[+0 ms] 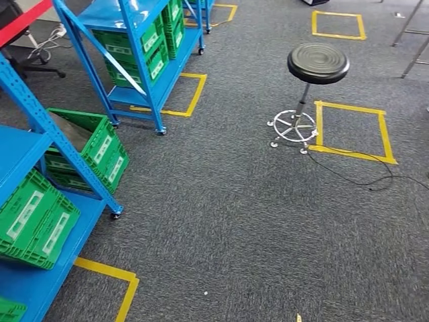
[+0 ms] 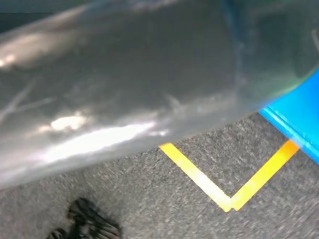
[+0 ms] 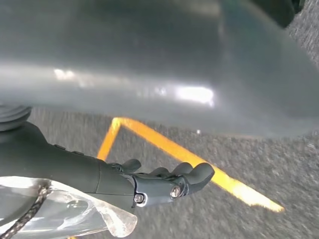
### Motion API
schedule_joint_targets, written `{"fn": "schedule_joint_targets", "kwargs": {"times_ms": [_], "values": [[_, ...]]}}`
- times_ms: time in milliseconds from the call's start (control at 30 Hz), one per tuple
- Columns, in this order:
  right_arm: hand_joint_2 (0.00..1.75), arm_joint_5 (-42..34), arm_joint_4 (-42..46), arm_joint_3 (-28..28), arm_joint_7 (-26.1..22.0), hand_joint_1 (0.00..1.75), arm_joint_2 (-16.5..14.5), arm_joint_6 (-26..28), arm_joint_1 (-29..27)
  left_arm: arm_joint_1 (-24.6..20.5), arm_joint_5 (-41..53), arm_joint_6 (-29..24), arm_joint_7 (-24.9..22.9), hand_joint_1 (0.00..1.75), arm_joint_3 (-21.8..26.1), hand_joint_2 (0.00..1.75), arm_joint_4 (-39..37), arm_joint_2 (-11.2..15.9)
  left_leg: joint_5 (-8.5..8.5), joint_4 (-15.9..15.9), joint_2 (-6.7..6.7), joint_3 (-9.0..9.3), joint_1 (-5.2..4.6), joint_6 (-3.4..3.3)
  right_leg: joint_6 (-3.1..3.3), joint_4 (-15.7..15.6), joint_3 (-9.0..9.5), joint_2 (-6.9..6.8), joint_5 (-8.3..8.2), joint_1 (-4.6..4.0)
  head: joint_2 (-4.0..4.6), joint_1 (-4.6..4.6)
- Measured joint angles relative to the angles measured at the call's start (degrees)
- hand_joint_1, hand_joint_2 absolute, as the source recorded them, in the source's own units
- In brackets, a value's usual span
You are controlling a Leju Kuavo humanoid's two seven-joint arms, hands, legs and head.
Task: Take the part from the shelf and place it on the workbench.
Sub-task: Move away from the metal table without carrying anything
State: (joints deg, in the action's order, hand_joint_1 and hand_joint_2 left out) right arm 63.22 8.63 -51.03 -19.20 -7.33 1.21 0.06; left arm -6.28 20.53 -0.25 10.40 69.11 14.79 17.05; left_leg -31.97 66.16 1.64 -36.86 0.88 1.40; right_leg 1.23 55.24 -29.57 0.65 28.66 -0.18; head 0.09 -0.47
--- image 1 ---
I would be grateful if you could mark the blue metal shelf rack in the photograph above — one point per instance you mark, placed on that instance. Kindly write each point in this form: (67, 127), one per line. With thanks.
(16, 151)
(207, 17)
(167, 75)

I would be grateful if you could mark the black round stool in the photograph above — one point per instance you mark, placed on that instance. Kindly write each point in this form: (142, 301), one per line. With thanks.
(318, 62)

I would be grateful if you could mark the yellow floor tape outline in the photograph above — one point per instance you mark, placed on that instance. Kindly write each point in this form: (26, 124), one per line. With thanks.
(107, 270)

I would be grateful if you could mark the black office chair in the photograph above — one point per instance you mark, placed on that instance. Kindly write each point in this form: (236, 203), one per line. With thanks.
(50, 71)

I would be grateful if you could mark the grey floor socket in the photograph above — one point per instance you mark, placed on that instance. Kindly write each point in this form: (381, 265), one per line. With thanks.
(399, 15)

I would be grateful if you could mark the red barrier belt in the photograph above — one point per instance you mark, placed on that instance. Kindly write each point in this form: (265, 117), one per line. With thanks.
(23, 20)

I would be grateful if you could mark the steel table leg frame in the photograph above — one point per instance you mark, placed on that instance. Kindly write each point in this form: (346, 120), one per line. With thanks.
(407, 23)

